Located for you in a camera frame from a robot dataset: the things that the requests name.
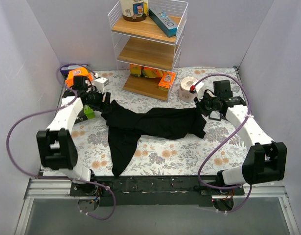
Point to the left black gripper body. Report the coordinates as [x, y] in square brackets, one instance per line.
[105, 100]

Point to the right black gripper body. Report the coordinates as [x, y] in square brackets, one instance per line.
[199, 105]

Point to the black floral print t-shirt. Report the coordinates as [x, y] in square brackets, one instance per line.
[126, 127]

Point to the white wire wooden shelf rack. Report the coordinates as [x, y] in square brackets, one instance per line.
[144, 44]

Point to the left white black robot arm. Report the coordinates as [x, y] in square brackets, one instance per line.
[56, 147]

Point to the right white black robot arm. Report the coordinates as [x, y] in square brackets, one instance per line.
[265, 160]

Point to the black green product box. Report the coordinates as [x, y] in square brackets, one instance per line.
[85, 114]

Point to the toilet paper roll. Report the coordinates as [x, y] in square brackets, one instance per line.
[184, 89]

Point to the orange box on mat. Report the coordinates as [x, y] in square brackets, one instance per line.
[79, 77]

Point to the yellow green sponge pack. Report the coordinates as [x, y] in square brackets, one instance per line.
[136, 70]

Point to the orange card box on shelf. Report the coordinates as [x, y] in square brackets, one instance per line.
[166, 81]

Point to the floral patterned table mat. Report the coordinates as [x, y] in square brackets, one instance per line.
[219, 149]

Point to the teal rectangular box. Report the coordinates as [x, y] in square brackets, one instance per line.
[163, 21]

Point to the cream brown cartoon canister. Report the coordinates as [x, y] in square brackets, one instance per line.
[134, 10]

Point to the black frame left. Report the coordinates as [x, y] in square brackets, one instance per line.
[217, 116]

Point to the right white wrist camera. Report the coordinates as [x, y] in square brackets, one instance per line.
[197, 88]

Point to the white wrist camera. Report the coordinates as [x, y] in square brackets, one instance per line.
[100, 84]
[197, 88]

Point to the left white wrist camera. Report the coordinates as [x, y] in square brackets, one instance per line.
[100, 84]

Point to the purple box at wall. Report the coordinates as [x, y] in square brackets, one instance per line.
[64, 70]

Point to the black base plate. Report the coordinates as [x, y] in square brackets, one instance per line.
[148, 190]

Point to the aluminium rail frame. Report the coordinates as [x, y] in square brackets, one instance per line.
[60, 189]

